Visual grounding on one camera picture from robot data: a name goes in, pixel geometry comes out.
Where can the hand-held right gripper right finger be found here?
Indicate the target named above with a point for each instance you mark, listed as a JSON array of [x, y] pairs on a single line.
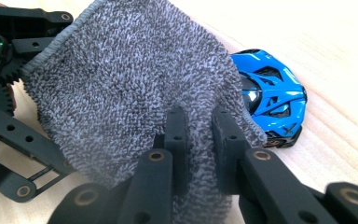
[[228, 161]]

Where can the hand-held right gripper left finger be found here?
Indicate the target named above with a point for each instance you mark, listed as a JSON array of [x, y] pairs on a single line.
[[178, 155]]

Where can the blue toy car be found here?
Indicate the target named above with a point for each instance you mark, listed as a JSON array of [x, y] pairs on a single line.
[[276, 93]]

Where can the grey towel cloth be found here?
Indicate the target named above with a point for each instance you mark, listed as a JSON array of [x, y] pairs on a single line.
[[130, 87]]

